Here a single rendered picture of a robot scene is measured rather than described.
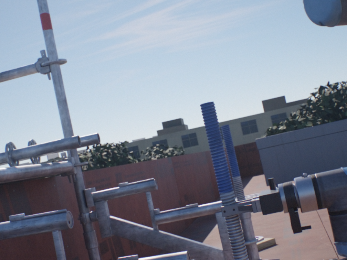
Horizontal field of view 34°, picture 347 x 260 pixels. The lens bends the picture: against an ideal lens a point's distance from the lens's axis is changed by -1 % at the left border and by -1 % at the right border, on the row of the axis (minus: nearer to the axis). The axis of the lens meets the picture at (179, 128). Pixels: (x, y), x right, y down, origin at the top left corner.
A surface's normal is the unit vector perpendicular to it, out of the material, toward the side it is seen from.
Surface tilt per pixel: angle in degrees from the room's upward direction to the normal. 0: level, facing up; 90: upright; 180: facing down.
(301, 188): 65
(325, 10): 94
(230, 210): 90
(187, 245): 90
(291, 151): 90
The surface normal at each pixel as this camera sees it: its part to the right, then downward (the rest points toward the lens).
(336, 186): -0.21, -0.18
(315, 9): -0.87, 0.24
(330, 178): -0.27, -0.64
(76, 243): 0.96, -0.22
